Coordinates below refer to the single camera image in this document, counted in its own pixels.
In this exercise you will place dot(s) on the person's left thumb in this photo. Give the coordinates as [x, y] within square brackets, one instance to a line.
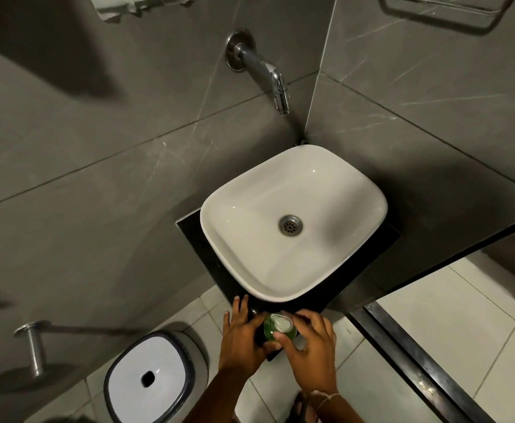
[273, 346]

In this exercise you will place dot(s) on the person's left little finger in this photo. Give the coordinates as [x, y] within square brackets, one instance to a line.
[227, 322]

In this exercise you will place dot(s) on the chrome sink drain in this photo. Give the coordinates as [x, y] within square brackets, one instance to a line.
[290, 225]

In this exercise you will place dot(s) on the person's right hand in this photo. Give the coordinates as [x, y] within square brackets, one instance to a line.
[312, 361]

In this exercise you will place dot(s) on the person's left hand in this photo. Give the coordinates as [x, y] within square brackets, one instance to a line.
[240, 348]

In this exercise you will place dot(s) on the dark sandal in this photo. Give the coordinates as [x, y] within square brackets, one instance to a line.
[299, 409]

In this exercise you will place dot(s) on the white lidded trash bin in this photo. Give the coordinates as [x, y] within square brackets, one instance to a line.
[152, 378]

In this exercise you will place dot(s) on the chrome wall towel rack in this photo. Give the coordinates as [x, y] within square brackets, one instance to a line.
[442, 8]

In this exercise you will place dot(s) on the black stone sink counter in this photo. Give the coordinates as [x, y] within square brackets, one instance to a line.
[204, 246]

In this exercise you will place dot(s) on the person's right forearm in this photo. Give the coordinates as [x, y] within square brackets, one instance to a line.
[339, 411]

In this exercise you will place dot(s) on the chrome toilet paper holder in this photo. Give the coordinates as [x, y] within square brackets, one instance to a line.
[35, 348]

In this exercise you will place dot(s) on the person's left forearm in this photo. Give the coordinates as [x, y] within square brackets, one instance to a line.
[222, 400]

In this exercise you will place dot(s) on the white ceramic sink basin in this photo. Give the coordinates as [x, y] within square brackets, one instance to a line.
[248, 224]

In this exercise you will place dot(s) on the green bottle with white cap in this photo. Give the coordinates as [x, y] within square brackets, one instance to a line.
[270, 331]

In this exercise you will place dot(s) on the person's right thumb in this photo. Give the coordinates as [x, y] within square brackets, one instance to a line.
[284, 339]

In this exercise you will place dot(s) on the chrome wall faucet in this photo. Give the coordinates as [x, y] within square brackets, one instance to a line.
[257, 61]

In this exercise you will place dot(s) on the black floor threshold strip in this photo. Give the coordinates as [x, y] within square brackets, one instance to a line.
[416, 361]

